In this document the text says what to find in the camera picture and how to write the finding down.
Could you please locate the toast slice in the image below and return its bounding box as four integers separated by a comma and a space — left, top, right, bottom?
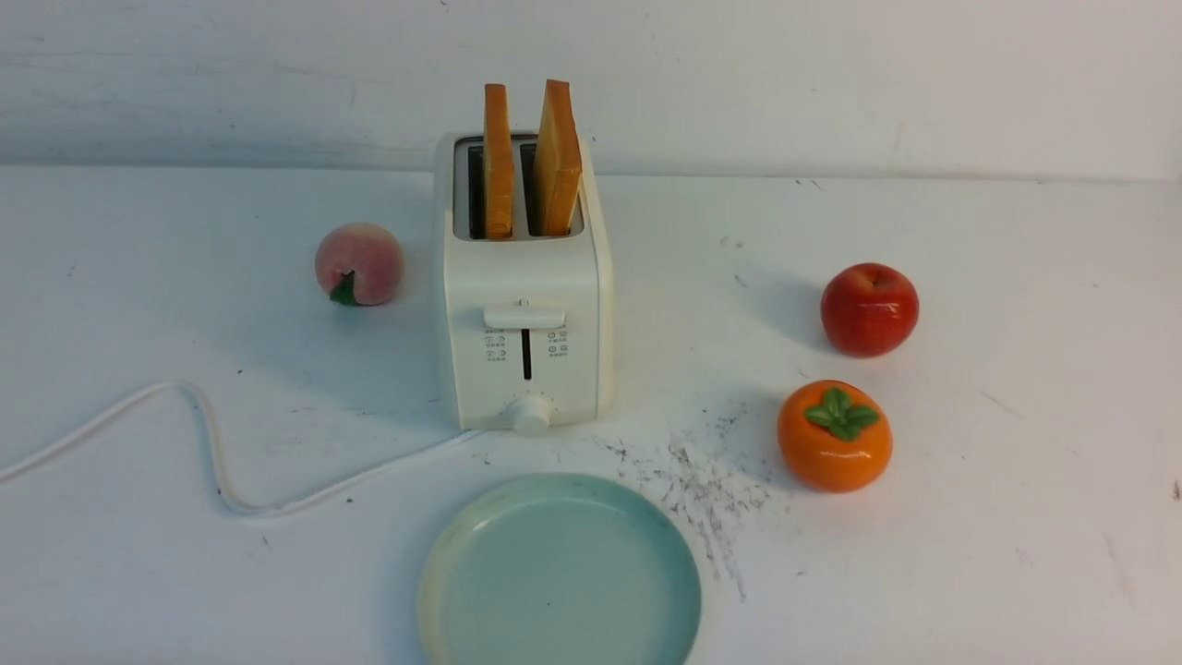
533, 79, 583, 237
483, 83, 515, 240

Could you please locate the white two-slot toaster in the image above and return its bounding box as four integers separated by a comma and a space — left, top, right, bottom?
431, 132, 615, 435

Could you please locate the light green plate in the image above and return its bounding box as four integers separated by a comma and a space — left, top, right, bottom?
416, 472, 704, 664

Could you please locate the pink peach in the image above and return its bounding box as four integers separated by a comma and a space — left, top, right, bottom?
314, 223, 405, 307

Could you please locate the orange persimmon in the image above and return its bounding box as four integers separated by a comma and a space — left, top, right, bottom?
777, 380, 894, 493

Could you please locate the red apple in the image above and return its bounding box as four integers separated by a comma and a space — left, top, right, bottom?
820, 262, 920, 358

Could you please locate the white power cord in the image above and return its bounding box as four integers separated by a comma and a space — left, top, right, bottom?
0, 380, 481, 519

